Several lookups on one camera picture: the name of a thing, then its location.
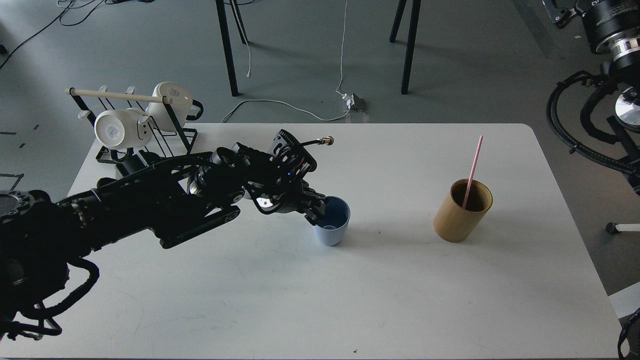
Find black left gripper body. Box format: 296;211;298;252
235;129;319;215

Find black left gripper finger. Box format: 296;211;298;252
302;197;329;226
298;182;327;203

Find blue plastic cup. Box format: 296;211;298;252
313;196;351;247

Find pink chopstick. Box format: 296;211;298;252
461;135;483;210

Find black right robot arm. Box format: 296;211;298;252
542;0;640;193

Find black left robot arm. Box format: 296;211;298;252
0;129;334;340

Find black left table legs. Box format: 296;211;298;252
214;0;249;97

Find black table legs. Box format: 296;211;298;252
214;0;249;97
388;0;422;95

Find grey floor power socket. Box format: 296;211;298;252
341;92;368;113

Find white mug rear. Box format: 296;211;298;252
145;81;204;132

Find white mug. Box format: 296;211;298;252
94;108;153;150
145;81;204;132

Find bamboo cylinder holder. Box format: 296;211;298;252
433;178;494;243

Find white mug front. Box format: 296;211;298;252
94;108;153;150

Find black right table legs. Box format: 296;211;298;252
388;0;422;95

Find white floor cable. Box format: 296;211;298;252
221;0;351;124

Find white hanging cable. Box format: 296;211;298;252
231;0;252;78

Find black wire mug rack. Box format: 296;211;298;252
65;86;198;165

